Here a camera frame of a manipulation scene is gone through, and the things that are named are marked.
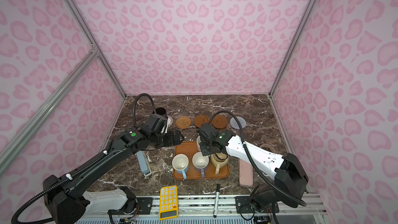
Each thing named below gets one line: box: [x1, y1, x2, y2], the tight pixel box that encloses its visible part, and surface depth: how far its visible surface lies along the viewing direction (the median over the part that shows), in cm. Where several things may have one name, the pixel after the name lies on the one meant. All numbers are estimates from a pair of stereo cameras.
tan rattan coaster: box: [175, 116, 192, 130], surface depth 106 cm
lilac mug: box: [191, 151, 210, 179], surface depth 82 cm
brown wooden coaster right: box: [211, 115, 229, 129], surface depth 106 cm
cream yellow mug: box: [210, 151, 230, 175], surface depth 80 cm
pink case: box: [238, 158, 253, 188], surface depth 82 cm
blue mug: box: [172, 153, 190, 180], surface depth 80 cm
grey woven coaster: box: [229, 116, 247, 130], surface depth 105 cm
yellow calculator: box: [158, 185, 179, 221], surface depth 75 cm
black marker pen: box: [212, 183, 221, 219], surface depth 76 cm
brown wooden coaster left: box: [193, 114, 210, 129], surface depth 106 cm
